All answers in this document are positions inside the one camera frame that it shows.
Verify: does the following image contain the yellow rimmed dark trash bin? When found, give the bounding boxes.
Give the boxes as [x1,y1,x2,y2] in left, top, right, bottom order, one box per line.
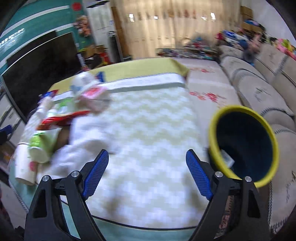
[208,105,280,188]

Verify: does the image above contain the red snack bag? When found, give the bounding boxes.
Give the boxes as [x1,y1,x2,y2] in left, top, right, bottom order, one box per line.
[37,110,91,131]

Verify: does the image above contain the white green drink bottle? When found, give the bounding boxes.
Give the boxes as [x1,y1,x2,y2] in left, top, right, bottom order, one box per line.
[28,128,61,164]

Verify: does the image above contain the pink strawberry milk carton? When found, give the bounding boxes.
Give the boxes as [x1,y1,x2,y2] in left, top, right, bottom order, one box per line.
[78,86,111,113]

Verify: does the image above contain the floral white mattress pad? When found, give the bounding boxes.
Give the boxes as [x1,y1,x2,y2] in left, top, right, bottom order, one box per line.
[175,58,241,147]

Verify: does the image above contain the small white pill bottle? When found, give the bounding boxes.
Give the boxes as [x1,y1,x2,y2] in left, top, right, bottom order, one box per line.
[36,96,54,120]

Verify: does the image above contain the white paper cup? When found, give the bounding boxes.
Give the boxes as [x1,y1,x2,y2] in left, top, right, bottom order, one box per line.
[15,143,38,186]

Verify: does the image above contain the white blue yogurt cup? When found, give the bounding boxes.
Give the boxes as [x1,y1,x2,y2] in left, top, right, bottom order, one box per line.
[70,72,98,96]

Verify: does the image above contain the beige sectional sofa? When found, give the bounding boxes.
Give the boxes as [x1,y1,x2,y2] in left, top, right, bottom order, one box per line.
[219,44,295,234]

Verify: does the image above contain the black television screen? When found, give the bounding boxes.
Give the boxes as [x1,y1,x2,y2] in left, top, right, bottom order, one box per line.
[2,33,81,119]

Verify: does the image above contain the beige embroidered curtain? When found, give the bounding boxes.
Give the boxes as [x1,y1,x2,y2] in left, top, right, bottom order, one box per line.
[111,0,241,59]

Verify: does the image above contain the pile of plush toys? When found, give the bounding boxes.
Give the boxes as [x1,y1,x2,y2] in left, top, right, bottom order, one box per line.
[273,39,296,60]

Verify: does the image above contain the white cabinet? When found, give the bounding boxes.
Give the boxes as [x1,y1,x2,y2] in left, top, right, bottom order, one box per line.
[86,1,120,63]

